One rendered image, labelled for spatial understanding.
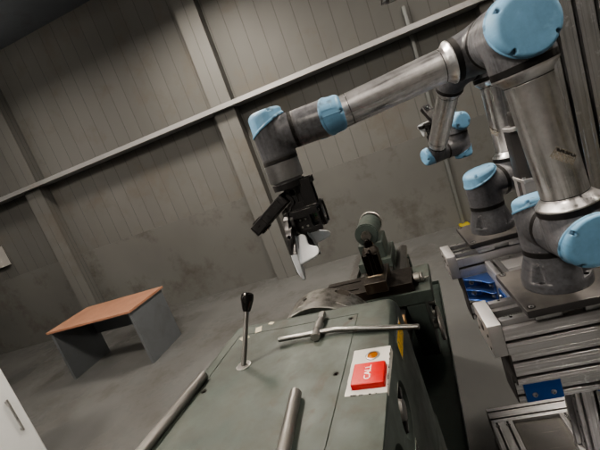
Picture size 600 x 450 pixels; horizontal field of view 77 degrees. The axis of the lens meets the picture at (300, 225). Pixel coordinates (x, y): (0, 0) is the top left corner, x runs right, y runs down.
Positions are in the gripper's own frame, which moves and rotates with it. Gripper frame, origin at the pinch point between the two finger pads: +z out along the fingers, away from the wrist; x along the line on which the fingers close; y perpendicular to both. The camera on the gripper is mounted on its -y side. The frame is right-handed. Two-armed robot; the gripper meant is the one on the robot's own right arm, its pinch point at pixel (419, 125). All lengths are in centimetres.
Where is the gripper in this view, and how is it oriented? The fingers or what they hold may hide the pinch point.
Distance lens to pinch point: 204.1
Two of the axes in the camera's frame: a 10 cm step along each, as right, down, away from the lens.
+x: 8.7, -4.9, 0.9
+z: -1.7, -1.3, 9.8
